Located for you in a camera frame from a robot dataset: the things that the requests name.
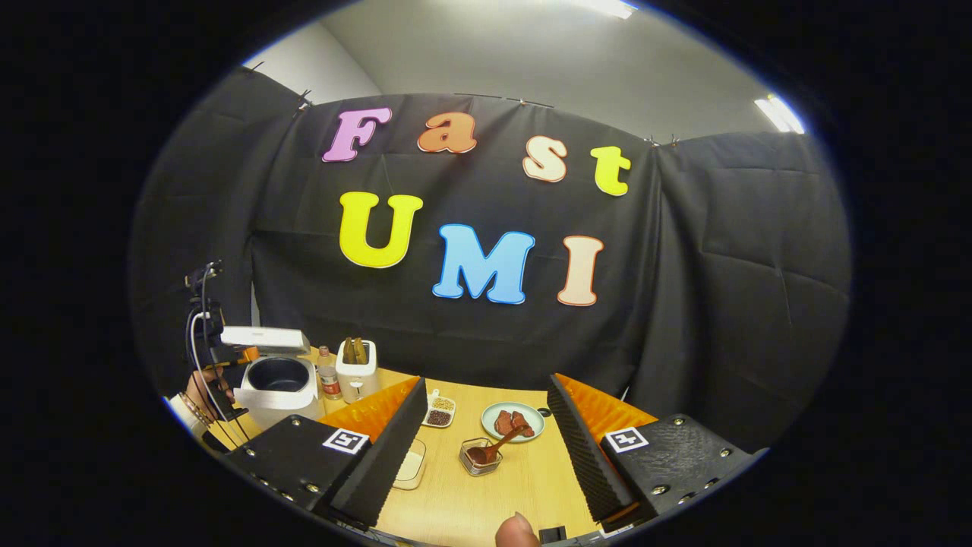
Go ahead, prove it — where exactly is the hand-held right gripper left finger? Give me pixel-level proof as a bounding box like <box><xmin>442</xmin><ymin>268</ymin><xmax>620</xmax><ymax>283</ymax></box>
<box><xmin>226</xmin><ymin>376</ymin><xmax>428</xmax><ymax>530</ymax></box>

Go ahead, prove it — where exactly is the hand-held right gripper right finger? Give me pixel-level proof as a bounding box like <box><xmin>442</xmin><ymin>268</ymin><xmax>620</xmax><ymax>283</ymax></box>
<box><xmin>547</xmin><ymin>372</ymin><xmax>761</xmax><ymax>533</ymax></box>

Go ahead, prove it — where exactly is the clear rice container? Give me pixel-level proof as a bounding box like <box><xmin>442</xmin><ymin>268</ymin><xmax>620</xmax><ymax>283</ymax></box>
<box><xmin>393</xmin><ymin>438</ymin><xmax>428</xmax><ymax>491</ymax></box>

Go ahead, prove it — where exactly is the white rice cooker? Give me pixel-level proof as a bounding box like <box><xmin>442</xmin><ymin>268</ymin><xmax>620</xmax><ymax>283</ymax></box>
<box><xmin>220</xmin><ymin>327</ymin><xmax>320</xmax><ymax>432</ymax></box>

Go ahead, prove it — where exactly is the metal chopstick holder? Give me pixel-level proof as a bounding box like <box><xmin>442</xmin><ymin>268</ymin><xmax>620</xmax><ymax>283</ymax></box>
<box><xmin>459</xmin><ymin>437</ymin><xmax>503</xmax><ymax>477</ymax></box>

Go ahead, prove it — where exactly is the brown wooden spoon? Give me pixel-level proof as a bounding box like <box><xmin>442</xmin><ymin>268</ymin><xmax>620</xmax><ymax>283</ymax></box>
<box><xmin>466</xmin><ymin>425</ymin><xmax>527</xmax><ymax>466</ymax></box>

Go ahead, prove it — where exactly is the white divided dish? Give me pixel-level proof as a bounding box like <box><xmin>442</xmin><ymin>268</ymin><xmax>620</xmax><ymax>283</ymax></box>
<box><xmin>422</xmin><ymin>389</ymin><xmax>457</xmax><ymax>429</ymax></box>

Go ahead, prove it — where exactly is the white toaster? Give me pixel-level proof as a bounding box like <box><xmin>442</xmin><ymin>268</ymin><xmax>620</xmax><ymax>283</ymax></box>
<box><xmin>335</xmin><ymin>340</ymin><xmax>380</xmax><ymax>404</ymax></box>

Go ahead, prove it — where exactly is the clear plastic water bottle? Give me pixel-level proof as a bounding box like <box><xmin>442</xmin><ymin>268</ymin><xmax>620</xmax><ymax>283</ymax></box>
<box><xmin>317</xmin><ymin>346</ymin><xmax>343</xmax><ymax>401</ymax></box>

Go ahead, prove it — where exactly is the pale green plate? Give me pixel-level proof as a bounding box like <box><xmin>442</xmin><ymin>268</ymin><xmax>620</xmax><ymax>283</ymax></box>
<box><xmin>481</xmin><ymin>402</ymin><xmax>546</xmax><ymax>444</ymax></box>

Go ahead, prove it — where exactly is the ceiling light panel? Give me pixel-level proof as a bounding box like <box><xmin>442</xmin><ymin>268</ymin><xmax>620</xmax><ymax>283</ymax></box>
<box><xmin>754</xmin><ymin>93</ymin><xmax>806</xmax><ymax>135</ymax></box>

